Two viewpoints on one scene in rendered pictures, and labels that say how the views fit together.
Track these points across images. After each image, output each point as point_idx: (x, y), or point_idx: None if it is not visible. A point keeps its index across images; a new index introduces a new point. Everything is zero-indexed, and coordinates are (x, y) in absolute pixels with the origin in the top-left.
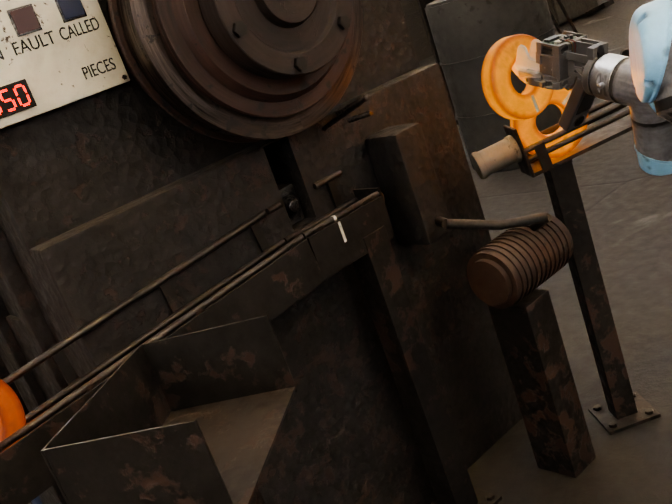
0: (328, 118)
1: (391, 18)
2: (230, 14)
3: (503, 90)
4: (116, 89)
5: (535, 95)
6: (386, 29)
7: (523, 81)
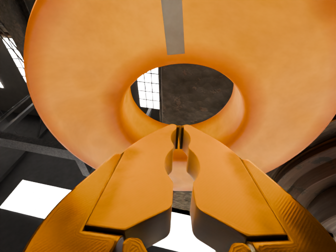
0: None
1: (178, 73)
2: None
3: (297, 116)
4: None
5: (155, 46)
6: (189, 68)
7: (282, 191)
